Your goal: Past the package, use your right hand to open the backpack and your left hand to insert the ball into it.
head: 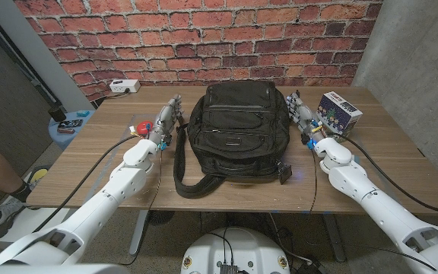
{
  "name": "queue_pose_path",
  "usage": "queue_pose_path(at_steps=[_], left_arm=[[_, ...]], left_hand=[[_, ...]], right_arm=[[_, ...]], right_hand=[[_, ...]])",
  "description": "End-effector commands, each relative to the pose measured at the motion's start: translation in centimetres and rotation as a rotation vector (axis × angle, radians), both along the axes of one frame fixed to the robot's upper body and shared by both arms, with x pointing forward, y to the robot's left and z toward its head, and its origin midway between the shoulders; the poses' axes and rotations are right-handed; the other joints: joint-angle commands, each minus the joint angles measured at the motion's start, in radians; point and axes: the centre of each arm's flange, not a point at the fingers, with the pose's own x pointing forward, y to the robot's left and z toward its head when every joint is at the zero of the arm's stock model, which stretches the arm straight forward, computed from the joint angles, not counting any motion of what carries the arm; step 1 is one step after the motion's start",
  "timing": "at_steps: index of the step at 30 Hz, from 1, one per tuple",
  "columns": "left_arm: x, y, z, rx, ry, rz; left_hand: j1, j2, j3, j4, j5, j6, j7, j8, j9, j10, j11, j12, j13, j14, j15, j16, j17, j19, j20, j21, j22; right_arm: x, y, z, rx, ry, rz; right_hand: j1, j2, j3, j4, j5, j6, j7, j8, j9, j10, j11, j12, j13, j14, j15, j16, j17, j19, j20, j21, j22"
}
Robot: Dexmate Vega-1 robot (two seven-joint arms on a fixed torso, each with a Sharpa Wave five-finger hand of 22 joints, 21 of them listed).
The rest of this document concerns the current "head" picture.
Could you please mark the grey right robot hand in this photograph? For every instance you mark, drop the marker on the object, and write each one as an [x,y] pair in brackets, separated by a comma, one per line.
[302,114]

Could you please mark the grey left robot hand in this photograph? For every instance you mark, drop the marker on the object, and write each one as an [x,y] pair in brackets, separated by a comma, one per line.
[165,118]

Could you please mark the black backpack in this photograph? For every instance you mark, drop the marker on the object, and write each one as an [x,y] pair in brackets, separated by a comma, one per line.
[238,125]

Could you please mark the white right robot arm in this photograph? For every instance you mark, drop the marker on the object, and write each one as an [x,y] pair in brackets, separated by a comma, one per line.
[375,205]

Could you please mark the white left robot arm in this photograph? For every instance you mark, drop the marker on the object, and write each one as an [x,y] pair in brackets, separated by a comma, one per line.
[120,182]

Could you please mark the printed cardboard package box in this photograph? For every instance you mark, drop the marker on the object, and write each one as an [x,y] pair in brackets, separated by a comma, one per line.
[337,114]

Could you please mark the white power strip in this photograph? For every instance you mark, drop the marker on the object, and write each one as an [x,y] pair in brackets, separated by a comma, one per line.
[124,86]

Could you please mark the grey tape strip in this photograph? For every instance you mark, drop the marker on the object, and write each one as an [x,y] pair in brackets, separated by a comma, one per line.
[103,171]

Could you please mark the small blue item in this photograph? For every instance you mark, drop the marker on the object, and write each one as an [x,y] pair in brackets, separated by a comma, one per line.
[83,113]

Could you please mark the black round fan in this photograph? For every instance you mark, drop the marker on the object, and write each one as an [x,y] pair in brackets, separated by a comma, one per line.
[161,217]

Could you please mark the small red item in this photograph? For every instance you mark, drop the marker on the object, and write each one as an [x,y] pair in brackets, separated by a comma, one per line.
[65,131]

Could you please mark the light blue round stool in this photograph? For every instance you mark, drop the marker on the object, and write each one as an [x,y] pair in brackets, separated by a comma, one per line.
[65,139]

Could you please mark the black cup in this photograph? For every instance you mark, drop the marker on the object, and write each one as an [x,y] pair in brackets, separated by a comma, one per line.
[57,114]

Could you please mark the grey table leg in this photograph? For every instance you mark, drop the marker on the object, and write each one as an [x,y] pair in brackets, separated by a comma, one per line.
[335,237]
[138,232]

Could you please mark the yellow black disc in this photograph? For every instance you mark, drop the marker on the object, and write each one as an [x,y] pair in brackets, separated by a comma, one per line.
[38,175]

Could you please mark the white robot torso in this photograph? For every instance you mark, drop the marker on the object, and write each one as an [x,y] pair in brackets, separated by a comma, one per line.
[238,251]

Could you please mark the black power adapter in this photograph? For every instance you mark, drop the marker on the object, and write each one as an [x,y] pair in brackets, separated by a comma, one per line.
[312,268]

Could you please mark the brick wall print backdrop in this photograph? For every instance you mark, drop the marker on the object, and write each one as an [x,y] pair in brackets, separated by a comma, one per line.
[204,38]

